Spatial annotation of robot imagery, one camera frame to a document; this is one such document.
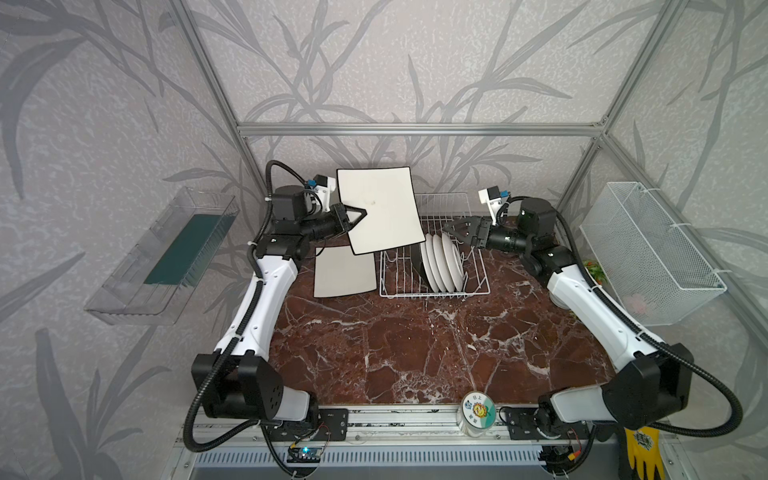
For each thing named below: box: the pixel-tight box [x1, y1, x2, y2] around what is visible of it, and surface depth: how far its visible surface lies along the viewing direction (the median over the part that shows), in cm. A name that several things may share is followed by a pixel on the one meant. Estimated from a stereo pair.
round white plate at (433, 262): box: [425, 233, 446, 293], surface depth 88 cm
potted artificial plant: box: [582, 260, 606, 285], surface depth 86 cm
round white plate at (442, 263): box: [432, 233, 454, 293], surface depth 89 cm
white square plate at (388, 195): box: [336, 167, 426, 255], surface depth 80 cm
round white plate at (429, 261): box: [420, 233, 442, 293], surface depth 88 cm
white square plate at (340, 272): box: [314, 246, 377, 298], surface depth 104 cm
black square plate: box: [411, 243, 434, 291], surface depth 88 cm
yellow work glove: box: [624, 426, 665, 480], surface depth 69 cm
